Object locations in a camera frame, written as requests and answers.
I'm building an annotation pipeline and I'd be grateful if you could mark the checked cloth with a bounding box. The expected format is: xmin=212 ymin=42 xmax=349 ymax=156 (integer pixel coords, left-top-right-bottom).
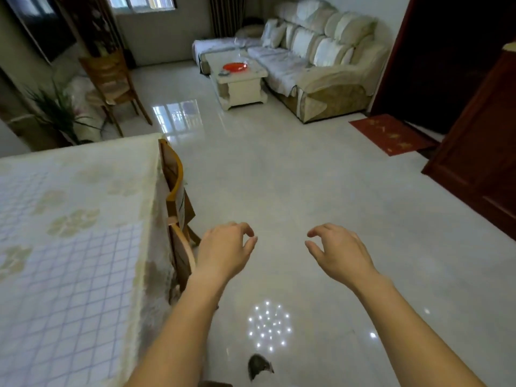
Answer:
xmin=0 ymin=220 xmax=145 ymax=387
xmin=0 ymin=169 xmax=55 ymax=246

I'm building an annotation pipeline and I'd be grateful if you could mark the person's right forearm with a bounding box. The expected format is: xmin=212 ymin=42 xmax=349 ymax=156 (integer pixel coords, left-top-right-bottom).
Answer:
xmin=354 ymin=274 xmax=489 ymax=387

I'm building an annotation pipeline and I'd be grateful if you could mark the white framed television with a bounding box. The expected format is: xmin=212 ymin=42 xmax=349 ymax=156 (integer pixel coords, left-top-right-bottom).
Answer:
xmin=6 ymin=0 xmax=77 ymax=64

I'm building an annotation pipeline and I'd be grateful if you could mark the white television console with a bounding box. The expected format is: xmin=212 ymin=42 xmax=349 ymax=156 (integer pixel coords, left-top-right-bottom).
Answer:
xmin=64 ymin=74 xmax=108 ymax=141

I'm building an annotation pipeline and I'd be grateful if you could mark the black shoe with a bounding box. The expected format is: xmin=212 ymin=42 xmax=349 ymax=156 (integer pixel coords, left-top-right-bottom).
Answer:
xmin=247 ymin=353 xmax=276 ymax=382

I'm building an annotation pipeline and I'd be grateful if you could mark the person's right hand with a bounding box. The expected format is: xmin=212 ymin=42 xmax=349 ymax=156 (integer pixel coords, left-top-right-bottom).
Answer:
xmin=304 ymin=223 xmax=382 ymax=293

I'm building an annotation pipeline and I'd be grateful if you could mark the red patterned doormat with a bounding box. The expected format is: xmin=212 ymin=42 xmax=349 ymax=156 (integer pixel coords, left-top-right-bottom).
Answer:
xmin=348 ymin=113 xmax=439 ymax=157

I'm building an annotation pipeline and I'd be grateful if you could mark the white sofa cushion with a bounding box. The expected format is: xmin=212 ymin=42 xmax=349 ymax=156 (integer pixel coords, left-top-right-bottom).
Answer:
xmin=261 ymin=18 xmax=288 ymax=49

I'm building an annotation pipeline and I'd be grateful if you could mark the person's left forearm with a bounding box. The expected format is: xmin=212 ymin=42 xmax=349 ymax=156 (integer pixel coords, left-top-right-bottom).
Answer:
xmin=125 ymin=274 xmax=234 ymax=387

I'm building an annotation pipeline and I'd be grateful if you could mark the person's left hand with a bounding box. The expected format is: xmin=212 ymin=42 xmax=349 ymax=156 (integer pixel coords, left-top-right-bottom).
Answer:
xmin=192 ymin=221 xmax=259 ymax=285

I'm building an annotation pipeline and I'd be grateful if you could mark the bright window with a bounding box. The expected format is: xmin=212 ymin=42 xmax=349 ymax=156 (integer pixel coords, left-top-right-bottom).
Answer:
xmin=106 ymin=0 xmax=178 ymax=15

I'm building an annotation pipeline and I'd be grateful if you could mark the white coffee table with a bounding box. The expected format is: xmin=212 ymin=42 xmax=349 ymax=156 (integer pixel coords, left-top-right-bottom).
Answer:
xmin=203 ymin=50 xmax=270 ymax=112

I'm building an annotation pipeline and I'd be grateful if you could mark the table with cream floral tablecloth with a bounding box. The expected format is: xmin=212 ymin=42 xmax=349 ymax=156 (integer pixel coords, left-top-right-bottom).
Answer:
xmin=0 ymin=132 xmax=174 ymax=387

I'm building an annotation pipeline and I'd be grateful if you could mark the wooden dining chair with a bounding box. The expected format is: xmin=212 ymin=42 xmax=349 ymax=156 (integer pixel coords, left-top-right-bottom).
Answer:
xmin=167 ymin=223 xmax=220 ymax=311
xmin=78 ymin=50 xmax=154 ymax=138
xmin=158 ymin=138 xmax=202 ymax=246

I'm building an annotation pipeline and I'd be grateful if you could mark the dark red wooden cabinet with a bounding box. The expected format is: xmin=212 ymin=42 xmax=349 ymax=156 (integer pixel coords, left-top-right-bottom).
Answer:
xmin=421 ymin=42 xmax=516 ymax=240

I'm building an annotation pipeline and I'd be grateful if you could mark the cream fabric sofa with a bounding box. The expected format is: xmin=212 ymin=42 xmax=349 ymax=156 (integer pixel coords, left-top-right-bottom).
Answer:
xmin=192 ymin=0 xmax=391 ymax=124

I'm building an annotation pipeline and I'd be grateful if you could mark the green decorative plant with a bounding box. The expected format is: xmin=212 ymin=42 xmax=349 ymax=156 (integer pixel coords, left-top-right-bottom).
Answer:
xmin=24 ymin=78 xmax=104 ymax=146

